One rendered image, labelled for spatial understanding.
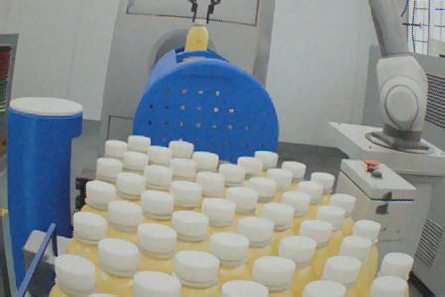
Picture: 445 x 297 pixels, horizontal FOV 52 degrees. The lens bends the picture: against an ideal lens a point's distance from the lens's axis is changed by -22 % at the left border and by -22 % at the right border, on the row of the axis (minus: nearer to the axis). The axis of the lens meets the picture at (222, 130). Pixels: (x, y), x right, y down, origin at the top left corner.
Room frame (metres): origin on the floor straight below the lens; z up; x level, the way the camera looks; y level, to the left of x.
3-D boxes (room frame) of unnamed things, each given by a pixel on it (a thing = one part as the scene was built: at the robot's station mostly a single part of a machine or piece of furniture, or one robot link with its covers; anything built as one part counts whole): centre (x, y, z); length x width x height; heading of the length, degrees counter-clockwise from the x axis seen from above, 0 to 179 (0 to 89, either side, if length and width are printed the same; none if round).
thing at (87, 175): (1.00, 0.22, 0.95); 0.10 x 0.07 x 0.10; 97
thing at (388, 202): (0.89, -0.28, 1.05); 0.20 x 0.10 x 0.10; 7
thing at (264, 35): (2.58, -0.13, 0.85); 0.06 x 0.06 x 1.70; 7
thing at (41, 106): (1.51, 0.55, 1.03); 0.28 x 0.28 x 0.01
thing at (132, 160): (0.81, 0.12, 1.09); 0.04 x 0.04 x 0.02
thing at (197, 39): (1.85, 0.12, 1.22); 0.07 x 0.07 x 0.19
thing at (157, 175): (0.75, 0.08, 1.09); 0.04 x 0.04 x 0.02
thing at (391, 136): (1.64, -0.58, 1.08); 0.22 x 0.18 x 0.06; 15
